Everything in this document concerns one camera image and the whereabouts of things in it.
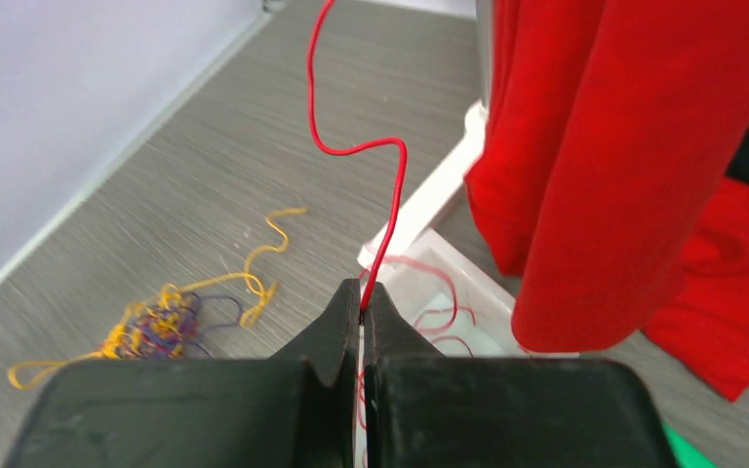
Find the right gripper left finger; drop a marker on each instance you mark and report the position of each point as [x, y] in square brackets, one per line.
[295, 408]

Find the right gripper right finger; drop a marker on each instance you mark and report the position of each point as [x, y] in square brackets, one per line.
[425, 409]

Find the white plastic bin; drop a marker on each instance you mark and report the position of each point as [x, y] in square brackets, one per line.
[450, 301]

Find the green plastic bin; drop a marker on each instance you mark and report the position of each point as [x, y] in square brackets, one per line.
[687, 455]

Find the red t-shirt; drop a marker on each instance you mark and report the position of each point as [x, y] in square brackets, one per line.
[603, 182]

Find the metal clothes rack pole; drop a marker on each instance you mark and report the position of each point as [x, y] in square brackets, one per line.
[484, 10]

